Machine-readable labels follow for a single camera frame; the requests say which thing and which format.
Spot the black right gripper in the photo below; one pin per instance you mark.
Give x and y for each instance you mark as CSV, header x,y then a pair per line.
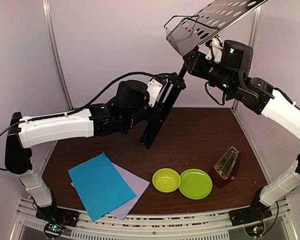
x,y
195,57

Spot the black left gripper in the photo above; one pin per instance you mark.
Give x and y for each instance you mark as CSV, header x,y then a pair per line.
x,y
152,118

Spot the black perforated music stand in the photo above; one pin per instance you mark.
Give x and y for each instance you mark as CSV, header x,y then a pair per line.
x,y
191,34

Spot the blue sheet music paper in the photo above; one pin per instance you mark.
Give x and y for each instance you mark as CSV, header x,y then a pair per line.
x,y
101,186

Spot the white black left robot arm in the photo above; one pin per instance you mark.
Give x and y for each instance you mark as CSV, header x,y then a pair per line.
x,y
122,104

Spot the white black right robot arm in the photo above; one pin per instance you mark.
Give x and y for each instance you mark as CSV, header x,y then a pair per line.
x,y
274,106

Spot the lime green bowl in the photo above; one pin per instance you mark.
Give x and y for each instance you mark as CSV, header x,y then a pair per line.
x,y
166,180

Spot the lavender paper sheet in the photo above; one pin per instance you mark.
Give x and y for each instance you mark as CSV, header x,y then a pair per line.
x,y
132,192

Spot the lime green plate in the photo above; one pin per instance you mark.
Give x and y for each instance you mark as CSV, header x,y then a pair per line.
x,y
195,184

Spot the brown wooden metronome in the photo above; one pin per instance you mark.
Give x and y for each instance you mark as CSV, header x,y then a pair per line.
x,y
226,168

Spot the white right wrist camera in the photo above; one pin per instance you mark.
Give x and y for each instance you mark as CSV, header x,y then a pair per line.
x,y
215,51

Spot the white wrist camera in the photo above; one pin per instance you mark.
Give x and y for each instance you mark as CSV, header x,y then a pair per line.
x,y
154,87
215,51

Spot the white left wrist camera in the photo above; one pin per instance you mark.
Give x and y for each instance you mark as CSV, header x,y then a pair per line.
x,y
154,87

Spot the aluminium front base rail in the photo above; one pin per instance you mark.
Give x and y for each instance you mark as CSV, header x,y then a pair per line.
x,y
210,225

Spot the aluminium left corner post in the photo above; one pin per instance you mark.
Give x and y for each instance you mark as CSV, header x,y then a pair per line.
x,y
46,4

